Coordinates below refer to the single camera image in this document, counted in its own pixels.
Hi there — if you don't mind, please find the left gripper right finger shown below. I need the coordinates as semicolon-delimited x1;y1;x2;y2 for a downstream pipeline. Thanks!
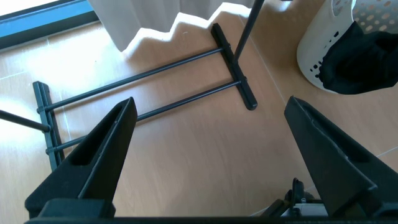
284;95;398;217

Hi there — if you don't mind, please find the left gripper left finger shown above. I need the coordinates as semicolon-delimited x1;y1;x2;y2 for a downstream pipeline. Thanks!
24;96;138;218

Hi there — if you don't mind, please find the white laundry basket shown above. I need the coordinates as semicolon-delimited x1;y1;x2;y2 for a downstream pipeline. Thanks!
296;0;398;94

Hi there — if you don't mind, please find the black clothes rack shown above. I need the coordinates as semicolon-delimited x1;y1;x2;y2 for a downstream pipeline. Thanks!
0;0;266;172

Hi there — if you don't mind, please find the beige curtain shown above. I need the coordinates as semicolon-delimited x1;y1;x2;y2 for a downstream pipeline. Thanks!
88;0;259;53

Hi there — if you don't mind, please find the window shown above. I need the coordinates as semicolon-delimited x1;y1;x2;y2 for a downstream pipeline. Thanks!
0;0;100;50

